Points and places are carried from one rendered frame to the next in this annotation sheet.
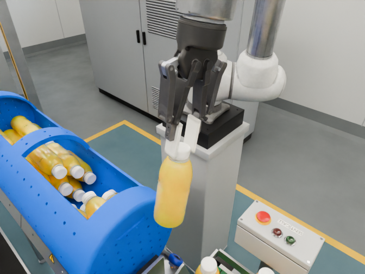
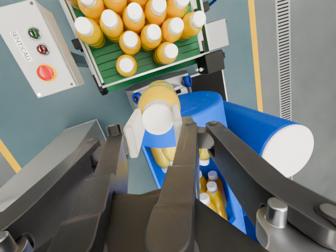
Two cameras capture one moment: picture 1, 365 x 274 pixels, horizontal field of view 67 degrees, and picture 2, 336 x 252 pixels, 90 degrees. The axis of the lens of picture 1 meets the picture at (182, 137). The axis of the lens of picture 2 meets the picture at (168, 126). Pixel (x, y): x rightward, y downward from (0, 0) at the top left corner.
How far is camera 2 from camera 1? 0.40 m
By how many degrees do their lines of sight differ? 48
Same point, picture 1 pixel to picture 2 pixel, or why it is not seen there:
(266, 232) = (55, 56)
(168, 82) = (278, 176)
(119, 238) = (195, 107)
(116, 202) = not seen: hidden behind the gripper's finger
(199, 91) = (120, 174)
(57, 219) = not seen: hidden behind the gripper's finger
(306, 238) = (12, 24)
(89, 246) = (220, 108)
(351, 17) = not seen: outside the picture
